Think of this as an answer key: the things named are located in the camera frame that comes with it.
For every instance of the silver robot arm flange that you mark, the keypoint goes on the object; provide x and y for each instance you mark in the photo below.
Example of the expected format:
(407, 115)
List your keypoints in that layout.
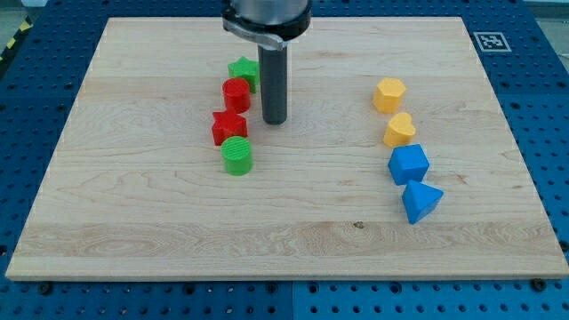
(271, 24)

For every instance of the red star block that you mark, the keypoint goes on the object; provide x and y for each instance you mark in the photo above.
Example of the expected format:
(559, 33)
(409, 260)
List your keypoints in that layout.
(227, 124)

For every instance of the green star block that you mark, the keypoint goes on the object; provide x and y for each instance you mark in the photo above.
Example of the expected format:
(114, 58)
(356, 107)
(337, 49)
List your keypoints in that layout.
(247, 69)

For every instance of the green cylinder block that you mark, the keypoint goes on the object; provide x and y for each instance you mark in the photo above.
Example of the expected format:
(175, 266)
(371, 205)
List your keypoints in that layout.
(236, 153)

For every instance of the red cylinder block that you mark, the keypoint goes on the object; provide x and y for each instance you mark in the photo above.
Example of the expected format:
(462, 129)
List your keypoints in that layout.
(236, 94)

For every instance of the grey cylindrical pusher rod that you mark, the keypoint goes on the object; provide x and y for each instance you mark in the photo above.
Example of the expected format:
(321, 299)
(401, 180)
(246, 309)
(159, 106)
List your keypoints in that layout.
(273, 85)

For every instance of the light wooden board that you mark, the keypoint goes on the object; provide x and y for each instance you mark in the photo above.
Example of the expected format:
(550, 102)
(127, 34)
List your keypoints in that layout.
(136, 189)

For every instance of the yellow hexagon block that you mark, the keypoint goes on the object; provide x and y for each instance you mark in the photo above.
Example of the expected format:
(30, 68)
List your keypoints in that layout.
(389, 95)

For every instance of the yellow heart block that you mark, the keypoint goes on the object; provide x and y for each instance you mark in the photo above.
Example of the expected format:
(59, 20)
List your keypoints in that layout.
(400, 130)

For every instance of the blue cube block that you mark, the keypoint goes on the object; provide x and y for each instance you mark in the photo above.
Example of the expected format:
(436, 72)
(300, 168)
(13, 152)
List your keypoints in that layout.
(408, 163)

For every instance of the blue triangular prism block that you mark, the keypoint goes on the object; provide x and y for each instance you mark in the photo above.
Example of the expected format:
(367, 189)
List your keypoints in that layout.
(420, 200)

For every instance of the white fiducial marker tag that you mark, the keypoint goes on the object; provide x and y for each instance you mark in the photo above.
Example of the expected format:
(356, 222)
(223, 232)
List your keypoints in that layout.
(491, 41)

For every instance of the yellow black hazard tape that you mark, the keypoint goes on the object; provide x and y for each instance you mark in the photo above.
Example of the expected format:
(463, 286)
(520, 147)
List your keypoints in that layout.
(16, 41)

